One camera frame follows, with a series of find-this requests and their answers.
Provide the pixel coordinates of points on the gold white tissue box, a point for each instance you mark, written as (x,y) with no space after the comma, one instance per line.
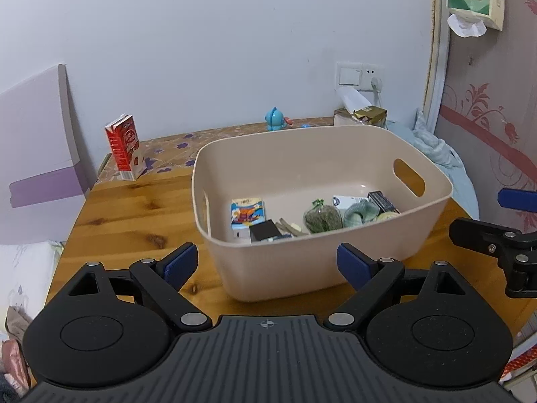
(371,115)

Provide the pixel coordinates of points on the floral brown table mat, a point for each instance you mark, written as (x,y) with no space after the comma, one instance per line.
(176,147)

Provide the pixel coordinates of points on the red milk carton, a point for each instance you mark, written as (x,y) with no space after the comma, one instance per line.
(126,147)

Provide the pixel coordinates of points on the white wall socket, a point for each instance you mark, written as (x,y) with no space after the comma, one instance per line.
(369,70)

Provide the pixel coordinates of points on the small white box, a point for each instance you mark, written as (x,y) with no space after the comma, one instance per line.
(346,201)

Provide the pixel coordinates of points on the white bedding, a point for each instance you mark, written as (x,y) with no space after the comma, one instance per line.
(25,273)

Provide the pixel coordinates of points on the white purple board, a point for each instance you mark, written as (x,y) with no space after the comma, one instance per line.
(37,134)

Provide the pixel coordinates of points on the white wall switch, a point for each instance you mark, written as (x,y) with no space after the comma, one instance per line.
(348,75)

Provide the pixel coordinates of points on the green mesh bag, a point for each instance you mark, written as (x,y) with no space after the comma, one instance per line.
(322,218)

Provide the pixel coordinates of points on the blue toy figure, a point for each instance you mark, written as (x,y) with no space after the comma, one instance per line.
(277,119)

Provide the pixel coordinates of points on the wooden hair clip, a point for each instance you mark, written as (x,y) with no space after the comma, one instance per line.
(293,227)

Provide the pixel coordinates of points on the pink cloth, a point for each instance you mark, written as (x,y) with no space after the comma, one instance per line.
(14,361)

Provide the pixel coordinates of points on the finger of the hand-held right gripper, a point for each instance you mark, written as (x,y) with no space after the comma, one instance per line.
(518,200)
(478,235)

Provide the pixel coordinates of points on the round green tin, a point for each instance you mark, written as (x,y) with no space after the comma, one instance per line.
(388,215)

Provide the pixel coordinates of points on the cartoon print card box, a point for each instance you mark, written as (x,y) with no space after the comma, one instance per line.
(247,214)

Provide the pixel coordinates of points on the light blue blanket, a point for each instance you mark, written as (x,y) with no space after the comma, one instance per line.
(440,151)

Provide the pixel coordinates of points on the white paper packet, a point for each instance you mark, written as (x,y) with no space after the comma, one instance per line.
(352,100)

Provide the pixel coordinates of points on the black long box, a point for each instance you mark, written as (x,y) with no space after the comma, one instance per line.
(384,201)

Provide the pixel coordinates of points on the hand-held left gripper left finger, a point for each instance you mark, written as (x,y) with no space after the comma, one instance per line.
(182,262)

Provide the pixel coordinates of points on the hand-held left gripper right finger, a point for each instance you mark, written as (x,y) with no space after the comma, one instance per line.
(352,266)

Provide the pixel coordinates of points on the floral print headboard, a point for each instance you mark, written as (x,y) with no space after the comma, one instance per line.
(495,71)

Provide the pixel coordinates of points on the beige plastic storage bin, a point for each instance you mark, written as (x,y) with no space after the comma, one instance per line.
(293,268)

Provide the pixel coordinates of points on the dark brown cube box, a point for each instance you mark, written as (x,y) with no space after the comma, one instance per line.
(264,231)

